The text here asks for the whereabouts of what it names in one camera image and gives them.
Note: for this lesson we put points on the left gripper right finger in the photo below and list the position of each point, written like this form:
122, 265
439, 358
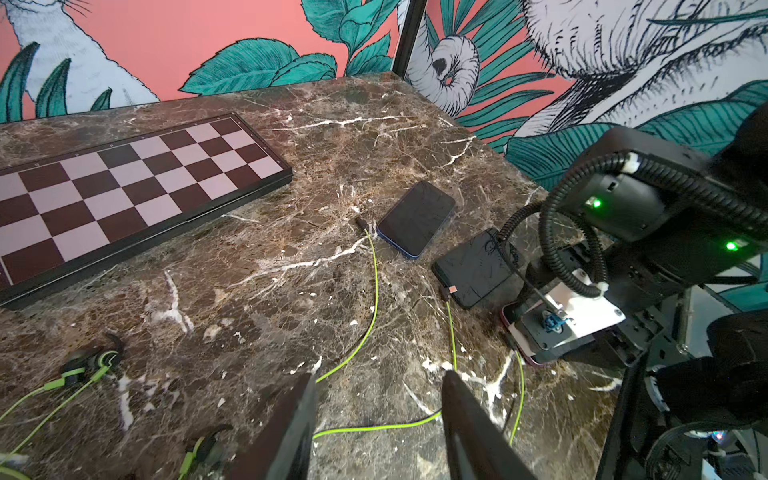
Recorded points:
475, 447

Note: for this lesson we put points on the far black smartphone blue edge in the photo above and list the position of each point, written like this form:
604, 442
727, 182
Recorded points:
415, 219

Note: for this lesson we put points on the right black corner post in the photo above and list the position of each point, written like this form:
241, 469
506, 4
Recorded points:
409, 16

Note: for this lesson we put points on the chessboard brown and pink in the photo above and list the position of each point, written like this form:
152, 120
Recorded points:
68, 216

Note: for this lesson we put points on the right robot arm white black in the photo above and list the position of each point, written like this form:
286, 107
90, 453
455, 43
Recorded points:
634, 224

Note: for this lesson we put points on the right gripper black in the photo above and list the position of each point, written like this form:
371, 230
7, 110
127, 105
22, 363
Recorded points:
623, 344

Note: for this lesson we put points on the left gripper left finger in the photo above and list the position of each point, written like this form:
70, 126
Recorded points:
282, 450

